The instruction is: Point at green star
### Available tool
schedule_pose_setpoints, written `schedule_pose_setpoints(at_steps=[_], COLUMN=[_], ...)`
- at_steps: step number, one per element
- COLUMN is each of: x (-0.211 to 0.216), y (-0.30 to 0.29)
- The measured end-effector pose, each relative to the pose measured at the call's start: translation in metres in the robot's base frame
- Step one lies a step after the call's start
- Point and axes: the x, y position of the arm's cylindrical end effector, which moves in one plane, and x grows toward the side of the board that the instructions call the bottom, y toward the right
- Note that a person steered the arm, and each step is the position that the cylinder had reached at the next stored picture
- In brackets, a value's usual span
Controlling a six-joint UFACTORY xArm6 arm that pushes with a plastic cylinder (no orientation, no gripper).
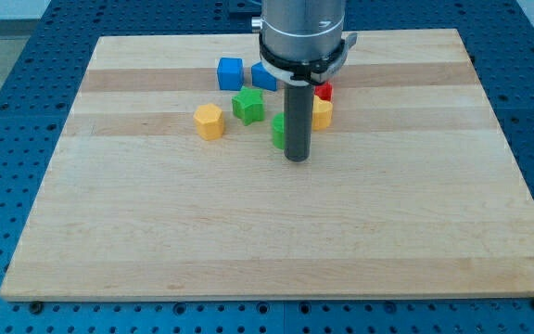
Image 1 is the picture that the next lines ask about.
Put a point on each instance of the blue block behind arm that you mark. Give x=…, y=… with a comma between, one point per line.
x=262, y=78

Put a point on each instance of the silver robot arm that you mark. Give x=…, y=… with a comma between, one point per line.
x=301, y=41

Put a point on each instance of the green star block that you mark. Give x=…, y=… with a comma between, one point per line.
x=248, y=105

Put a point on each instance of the green cylinder block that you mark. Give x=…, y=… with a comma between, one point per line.
x=278, y=130

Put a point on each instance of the dark grey pointer rod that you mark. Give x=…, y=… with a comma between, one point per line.
x=298, y=105

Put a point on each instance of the yellow hexagon block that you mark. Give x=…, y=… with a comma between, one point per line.
x=209, y=122

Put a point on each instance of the yellow heart block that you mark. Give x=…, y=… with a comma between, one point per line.
x=321, y=113

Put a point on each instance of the red block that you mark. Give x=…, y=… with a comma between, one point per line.
x=324, y=91

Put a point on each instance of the blue cube block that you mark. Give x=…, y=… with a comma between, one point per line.
x=230, y=74

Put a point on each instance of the wooden board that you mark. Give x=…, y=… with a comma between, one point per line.
x=412, y=192

